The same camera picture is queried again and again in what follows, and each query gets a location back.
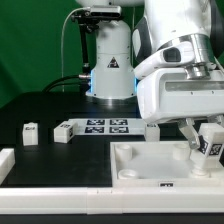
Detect white square table top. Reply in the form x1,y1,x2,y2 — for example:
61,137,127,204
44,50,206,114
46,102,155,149
110,141,224,188

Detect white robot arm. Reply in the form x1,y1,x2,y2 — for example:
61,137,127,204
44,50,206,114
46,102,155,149
76,0,224,149

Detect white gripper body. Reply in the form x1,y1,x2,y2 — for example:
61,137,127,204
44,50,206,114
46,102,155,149
137,69,224,123

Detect white left fence piece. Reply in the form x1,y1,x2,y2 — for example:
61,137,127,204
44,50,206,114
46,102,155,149
0,148,15,185

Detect white front fence wall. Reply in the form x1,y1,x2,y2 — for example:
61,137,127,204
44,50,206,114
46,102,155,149
0,187,224,215

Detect black camera on stand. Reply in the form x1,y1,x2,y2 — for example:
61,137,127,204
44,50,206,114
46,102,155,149
71,5,122,24

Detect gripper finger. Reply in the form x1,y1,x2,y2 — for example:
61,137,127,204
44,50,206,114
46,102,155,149
178,118,200,150
208,115,224,127

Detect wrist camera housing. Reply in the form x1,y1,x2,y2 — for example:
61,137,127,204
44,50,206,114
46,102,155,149
134,41,195,80

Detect white marker tag sheet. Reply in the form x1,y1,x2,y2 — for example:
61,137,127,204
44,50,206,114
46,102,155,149
73,118,145,135

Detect white camera cable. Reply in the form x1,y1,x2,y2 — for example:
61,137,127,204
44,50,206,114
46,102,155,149
60,7,83,93

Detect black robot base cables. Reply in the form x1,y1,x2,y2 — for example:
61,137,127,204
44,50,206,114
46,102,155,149
41,74,92,93

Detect black camera stand pole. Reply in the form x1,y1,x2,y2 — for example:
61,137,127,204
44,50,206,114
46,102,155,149
79,24,90,74

